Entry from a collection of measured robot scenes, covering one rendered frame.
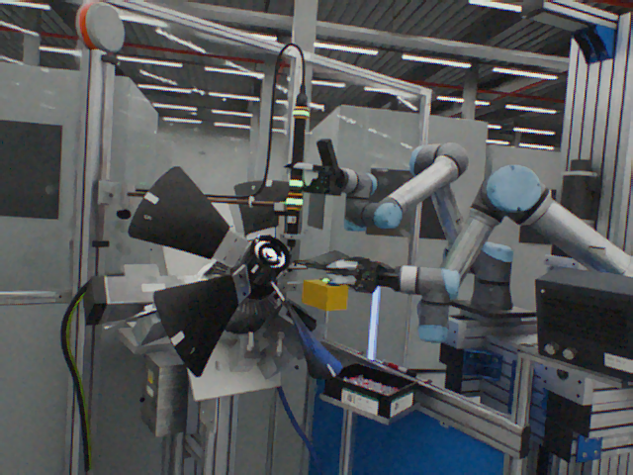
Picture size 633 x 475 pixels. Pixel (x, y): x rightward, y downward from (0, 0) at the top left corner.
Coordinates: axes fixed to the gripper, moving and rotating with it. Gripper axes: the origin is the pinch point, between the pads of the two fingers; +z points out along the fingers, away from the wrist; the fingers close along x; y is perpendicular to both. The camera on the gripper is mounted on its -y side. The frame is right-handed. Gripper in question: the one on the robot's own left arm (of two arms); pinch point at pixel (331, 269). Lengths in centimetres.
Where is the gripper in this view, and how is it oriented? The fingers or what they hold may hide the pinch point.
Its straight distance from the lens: 140.6
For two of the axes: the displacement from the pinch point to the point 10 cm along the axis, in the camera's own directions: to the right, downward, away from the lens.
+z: -9.5, -0.8, 2.9
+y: -3.0, 1.4, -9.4
